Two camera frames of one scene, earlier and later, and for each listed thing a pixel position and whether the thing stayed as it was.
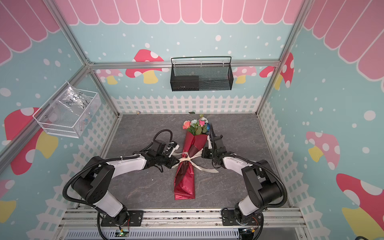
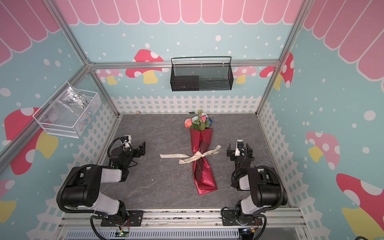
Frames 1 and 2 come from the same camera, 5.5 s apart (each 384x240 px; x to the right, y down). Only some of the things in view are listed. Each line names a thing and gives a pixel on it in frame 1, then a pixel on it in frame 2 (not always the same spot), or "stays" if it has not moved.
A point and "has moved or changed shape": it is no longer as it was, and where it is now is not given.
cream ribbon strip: (185, 156) has moved or changed shape
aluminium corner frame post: (87, 60) stays
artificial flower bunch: (196, 128) has moved or changed shape
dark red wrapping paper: (184, 186) → (204, 177)
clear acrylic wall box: (70, 113) stays
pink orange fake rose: (186, 124) stays
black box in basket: (183, 83) stays
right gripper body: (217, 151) → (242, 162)
